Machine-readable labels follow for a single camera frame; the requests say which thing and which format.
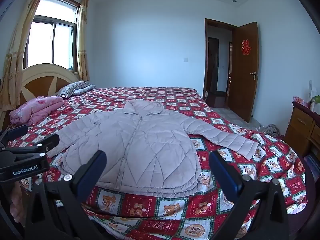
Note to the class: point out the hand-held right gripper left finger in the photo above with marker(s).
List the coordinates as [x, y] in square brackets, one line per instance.
[96, 167]

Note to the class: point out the wooden dresser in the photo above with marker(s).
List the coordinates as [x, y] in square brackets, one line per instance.
[300, 125]

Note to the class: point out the crumpled cloth bundle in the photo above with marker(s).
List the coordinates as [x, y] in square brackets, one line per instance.
[271, 130]

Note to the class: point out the brown door frame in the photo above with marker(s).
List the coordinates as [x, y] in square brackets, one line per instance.
[205, 55]

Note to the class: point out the cream and wood headboard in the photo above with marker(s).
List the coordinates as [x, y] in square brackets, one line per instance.
[42, 80]

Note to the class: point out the pink folded quilt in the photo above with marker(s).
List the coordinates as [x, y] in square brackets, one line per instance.
[35, 108]

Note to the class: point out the pink box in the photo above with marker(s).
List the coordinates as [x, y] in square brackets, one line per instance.
[298, 100]

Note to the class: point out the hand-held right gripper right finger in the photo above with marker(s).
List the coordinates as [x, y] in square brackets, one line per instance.
[225, 175]

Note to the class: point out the brown wooden door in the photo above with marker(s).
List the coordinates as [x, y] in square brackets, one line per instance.
[242, 92]

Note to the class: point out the white bottle with green top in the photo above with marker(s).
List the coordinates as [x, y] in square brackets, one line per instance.
[313, 103]

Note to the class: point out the yellow patterned curtain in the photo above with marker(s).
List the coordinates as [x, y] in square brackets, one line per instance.
[17, 42]
[82, 42]

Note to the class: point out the window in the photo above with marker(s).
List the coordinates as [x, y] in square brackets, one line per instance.
[62, 45]

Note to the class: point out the red checked bear-print blanket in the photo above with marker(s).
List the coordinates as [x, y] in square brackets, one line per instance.
[175, 205]

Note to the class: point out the beige quilted jacket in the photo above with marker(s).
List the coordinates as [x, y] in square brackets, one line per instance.
[150, 142]

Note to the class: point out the red paper door decoration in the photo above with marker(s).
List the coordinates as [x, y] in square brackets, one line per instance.
[245, 46]

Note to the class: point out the striped pillow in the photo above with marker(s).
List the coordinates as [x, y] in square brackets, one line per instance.
[72, 88]

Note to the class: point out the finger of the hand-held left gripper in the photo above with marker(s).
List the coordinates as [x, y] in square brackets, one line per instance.
[47, 142]
[16, 132]

